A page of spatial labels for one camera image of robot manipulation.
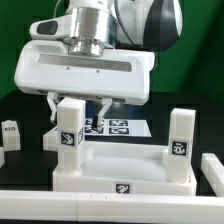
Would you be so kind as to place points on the white desk tabletop tray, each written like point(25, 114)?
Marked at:
point(124, 169)

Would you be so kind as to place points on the white fence bar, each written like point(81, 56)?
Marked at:
point(213, 170)
point(159, 209)

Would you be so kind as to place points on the white left fence piece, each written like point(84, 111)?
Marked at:
point(2, 159)

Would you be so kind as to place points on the white front fence bar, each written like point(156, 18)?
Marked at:
point(159, 209)

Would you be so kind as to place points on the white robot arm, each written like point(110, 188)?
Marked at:
point(100, 50)

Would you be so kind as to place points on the white marker sheet with tags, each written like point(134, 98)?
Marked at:
point(119, 127)

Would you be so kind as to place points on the white right fence bar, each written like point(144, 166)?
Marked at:
point(213, 170)

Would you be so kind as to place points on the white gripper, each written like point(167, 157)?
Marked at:
point(46, 67)

